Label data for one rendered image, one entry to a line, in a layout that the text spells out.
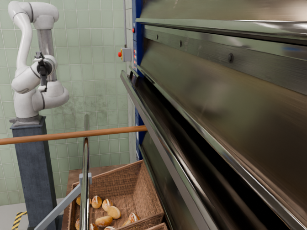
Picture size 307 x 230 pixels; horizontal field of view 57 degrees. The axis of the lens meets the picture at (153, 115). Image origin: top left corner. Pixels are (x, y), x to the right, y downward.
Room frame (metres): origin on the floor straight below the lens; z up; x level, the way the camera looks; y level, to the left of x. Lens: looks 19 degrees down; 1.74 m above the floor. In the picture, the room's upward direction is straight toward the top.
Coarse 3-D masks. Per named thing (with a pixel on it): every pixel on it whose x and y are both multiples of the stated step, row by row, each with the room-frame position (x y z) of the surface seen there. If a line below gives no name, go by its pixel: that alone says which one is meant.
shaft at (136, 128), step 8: (112, 128) 1.32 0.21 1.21; (120, 128) 1.32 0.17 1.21; (128, 128) 1.33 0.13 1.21; (136, 128) 1.33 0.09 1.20; (144, 128) 1.34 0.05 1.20; (24, 136) 1.23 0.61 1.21; (32, 136) 1.23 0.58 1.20; (40, 136) 1.23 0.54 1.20; (48, 136) 1.24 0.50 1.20; (56, 136) 1.25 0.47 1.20; (64, 136) 1.25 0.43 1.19; (72, 136) 1.26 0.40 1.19; (80, 136) 1.27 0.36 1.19; (0, 144) 1.19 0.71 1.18
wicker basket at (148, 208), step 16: (96, 176) 1.58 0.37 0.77; (112, 176) 1.61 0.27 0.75; (128, 176) 1.63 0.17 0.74; (144, 176) 1.53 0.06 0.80; (96, 192) 1.58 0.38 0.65; (112, 192) 1.60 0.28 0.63; (128, 192) 1.63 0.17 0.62; (144, 192) 1.44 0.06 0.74; (128, 208) 1.50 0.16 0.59; (144, 208) 1.37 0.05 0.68; (160, 208) 1.17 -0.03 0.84; (112, 224) 1.35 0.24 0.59; (128, 224) 1.09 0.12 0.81; (144, 224) 1.30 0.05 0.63
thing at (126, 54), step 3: (123, 48) 2.23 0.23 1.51; (126, 48) 2.23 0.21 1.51; (129, 48) 2.24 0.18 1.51; (123, 51) 2.22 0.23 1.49; (126, 51) 2.23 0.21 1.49; (129, 51) 2.23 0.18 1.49; (123, 54) 2.22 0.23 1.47; (126, 54) 2.23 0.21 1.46; (129, 54) 2.23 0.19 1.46; (123, 57) 2.22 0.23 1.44; (126, 57) 2.23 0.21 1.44; (129, 57) 2.23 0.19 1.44; (123, 60) 2.22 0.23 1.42; (126, 60) 2.23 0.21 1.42; (129, 60) 2.23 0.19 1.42
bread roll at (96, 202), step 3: (93, 198) 1.54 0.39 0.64; (96, 198) 1.53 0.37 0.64; (99, 198) 1.53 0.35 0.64; (93, 201) 1.51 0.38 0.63; (96, 201) 1.50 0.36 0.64; (99, 201) 1.51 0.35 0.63; (93, 204) 1.49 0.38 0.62; (96, 204) 1.49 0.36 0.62; (99, 204) 1.49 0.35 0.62; (93, 207) 1.49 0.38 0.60; (96, 207) 1.48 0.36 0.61; (99, 207) 1.50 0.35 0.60
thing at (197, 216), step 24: (144, 96) 1.18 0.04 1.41; (144, 120) 0.88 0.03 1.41; (168, 120) 0.89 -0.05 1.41; (192, 144) 0.71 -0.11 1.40; (168, 168) 0.58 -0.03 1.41; (192, 168) 0.56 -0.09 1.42; (216, 168) 0.58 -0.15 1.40; (216, 192) 0.47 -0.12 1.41; (240, 192) 0.49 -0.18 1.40; (192, 216) 0.41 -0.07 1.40; (240, 216) 0.41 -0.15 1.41; (264, 216) 0.42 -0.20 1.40
